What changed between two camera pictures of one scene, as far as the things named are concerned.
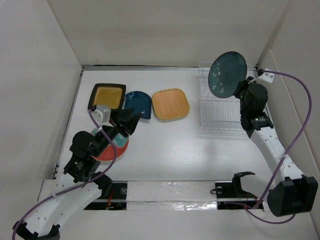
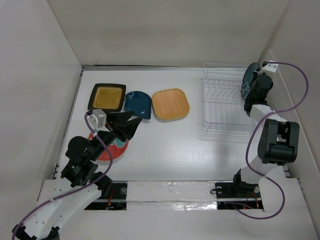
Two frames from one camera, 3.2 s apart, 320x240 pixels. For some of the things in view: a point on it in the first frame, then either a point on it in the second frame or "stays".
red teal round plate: [121, 142] stays
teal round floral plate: [226, 72] to [247, 78]
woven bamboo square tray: [170, 104] stays
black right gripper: [243, 84] to [255, 77]
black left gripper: [129, 124] stays
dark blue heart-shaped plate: [141, 102] stays
